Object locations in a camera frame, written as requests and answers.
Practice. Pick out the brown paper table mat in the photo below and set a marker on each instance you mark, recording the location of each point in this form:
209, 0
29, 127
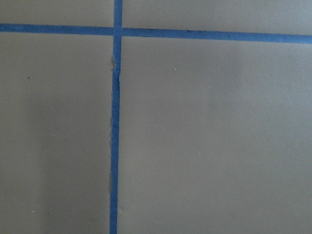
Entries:
215, 136

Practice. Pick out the blue tape strip lengthwise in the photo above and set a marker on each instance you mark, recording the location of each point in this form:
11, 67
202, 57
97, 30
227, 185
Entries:
115, 112

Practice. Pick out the blue tape strip crosswise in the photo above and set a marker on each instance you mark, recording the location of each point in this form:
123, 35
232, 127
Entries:
155, 33

